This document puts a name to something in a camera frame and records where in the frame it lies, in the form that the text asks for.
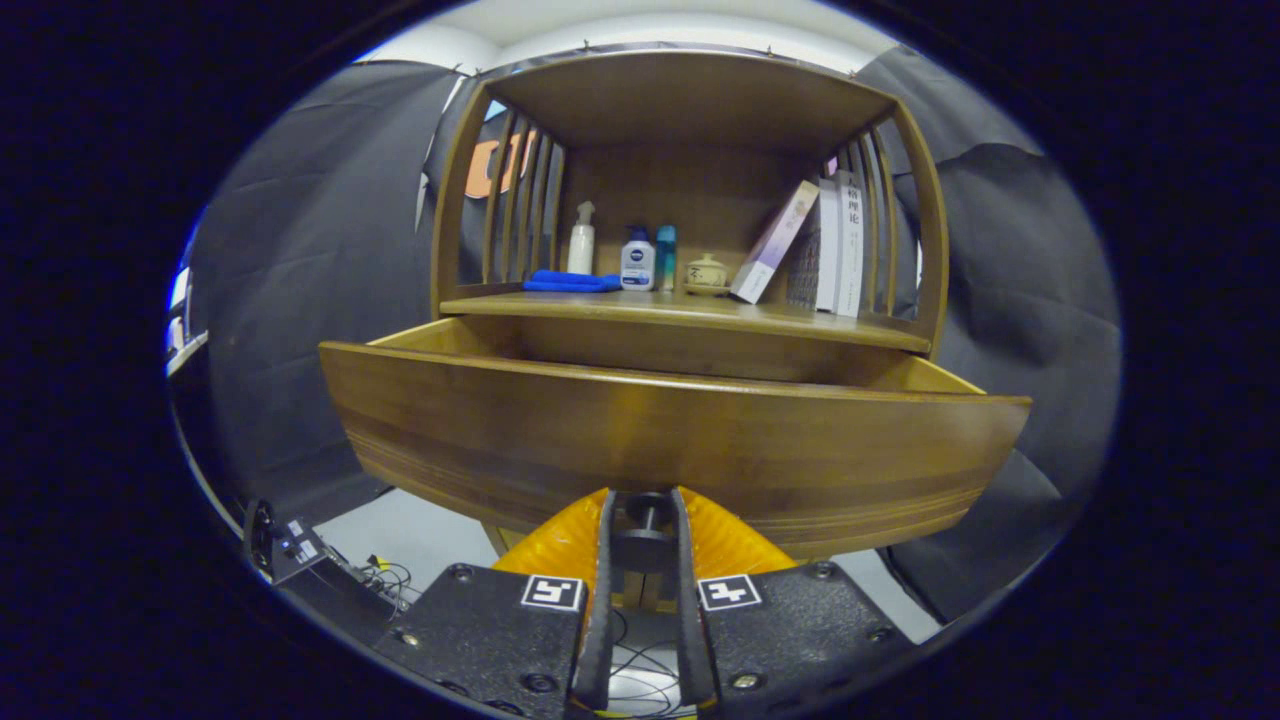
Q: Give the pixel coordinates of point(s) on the wooden cabinet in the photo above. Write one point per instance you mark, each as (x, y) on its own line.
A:
(690, 100)

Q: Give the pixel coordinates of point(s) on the white book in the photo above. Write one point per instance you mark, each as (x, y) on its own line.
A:
(852, 250)
(828, 245)

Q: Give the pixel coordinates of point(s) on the teal bottle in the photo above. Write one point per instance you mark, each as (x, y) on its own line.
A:
(666, 258)

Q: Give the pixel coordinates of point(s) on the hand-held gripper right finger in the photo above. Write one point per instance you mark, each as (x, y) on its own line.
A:
(790, 635)

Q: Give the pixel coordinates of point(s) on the wooden countertop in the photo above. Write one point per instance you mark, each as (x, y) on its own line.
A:
(650, 312)

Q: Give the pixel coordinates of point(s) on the purple book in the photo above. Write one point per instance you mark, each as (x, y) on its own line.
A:
(775, 245)

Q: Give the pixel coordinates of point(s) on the wooden drawer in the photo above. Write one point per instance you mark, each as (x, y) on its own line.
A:
(650, 440)

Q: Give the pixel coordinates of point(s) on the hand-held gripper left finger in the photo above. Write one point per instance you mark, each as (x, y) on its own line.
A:
(500, 640)

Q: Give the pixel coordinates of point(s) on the white pump bottle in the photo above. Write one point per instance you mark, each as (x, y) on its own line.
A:
(581, 248)

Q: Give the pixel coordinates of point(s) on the blue cloth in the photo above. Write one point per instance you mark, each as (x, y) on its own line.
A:
(570, 282)

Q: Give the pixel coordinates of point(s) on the black electronic device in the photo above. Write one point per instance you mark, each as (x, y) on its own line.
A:
(300, 552)

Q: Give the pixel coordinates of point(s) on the cream lidded tea cup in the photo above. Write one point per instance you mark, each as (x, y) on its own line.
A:
(706, 273)

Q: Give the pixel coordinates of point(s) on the white blue lotion bottle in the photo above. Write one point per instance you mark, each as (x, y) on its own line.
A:
(638, 265)

